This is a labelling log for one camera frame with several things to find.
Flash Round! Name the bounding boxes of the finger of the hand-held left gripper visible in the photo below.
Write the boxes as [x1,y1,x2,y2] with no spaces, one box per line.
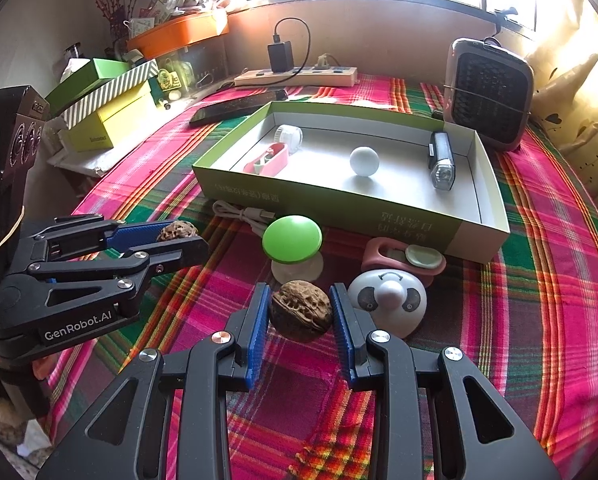
[21,214,172,263]
[6,236,211,321]

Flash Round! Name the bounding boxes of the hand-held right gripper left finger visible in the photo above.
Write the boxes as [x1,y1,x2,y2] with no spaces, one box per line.
[35,282,272,480]

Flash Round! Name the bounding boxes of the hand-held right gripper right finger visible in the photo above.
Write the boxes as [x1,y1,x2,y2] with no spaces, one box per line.
[329,282,562,480]

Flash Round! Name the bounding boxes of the brown walnut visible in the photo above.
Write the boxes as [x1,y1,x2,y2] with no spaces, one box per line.
[270,281,334,343]
[156,220,200,243]

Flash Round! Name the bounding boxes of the white panda gadget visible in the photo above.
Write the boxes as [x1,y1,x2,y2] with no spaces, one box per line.
[347,268,427,339]

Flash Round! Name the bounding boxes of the white usb cable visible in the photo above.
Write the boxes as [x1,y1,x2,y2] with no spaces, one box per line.
[211,200,280,236]

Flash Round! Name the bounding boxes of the pink green oval gadget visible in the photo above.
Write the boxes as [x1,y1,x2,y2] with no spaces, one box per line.
[361,239,447,288]

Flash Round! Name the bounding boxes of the green white mushroom lamp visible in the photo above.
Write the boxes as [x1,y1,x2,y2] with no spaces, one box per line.
[261,215,324,285]

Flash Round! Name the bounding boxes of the pink plastic case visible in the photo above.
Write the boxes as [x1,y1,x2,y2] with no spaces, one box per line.
[242,142,289,177]

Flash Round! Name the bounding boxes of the green white cardboard box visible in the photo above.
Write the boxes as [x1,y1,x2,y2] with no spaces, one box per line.
[191,100,511,265]

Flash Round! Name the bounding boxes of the white round puck light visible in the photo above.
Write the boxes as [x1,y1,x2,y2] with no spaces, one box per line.
[272,125,304,155]

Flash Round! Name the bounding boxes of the white ball knob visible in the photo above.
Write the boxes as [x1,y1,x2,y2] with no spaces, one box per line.
[349,146,381,177]

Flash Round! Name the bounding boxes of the black bike light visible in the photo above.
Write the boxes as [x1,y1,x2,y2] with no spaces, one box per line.
[428,131,455,191]

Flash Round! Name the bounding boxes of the person's left hand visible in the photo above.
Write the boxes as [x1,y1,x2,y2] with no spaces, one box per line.
[31,357,54,382]

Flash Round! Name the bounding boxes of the tan rubber band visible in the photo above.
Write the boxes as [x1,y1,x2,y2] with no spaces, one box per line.
[0,204,26,261]

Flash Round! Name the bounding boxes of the yellow cardboard box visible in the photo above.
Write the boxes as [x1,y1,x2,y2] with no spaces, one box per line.
[59,82,155,152]

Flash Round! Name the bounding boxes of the white tissue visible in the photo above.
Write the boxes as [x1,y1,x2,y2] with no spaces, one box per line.
[59,57,90,83]

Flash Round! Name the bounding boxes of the black phone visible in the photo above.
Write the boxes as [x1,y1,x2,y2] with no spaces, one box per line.
[189,89,290,127]

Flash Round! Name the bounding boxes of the small yellow green packet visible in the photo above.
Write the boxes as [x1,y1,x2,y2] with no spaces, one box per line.
[156,60,192,93]

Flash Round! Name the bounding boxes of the red twig branches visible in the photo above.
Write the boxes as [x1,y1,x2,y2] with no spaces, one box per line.
[76,0,140,41]

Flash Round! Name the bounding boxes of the pink green plaid cloth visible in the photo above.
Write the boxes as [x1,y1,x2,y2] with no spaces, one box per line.
[44,72,598,480]

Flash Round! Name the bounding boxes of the orange tray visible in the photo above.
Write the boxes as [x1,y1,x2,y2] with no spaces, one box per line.
[126,8,230,61]

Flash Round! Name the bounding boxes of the black power adapter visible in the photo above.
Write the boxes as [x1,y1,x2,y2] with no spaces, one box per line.
[267,41,294,73]

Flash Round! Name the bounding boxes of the beige power strip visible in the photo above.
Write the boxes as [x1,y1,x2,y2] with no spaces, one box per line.
[234,65,357,87]

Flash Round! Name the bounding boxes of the grey fan heater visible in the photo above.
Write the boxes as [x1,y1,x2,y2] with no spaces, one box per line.
[443,37,535,153]

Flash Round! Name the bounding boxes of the cream heart print curtain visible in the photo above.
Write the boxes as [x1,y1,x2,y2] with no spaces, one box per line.
[524,0,598,221]

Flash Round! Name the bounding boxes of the black window latch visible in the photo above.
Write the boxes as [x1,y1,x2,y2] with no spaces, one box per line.
[494,6,520,33]

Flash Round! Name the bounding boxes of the black charger cable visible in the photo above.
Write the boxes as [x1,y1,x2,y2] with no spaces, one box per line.
[274,17,311,81]

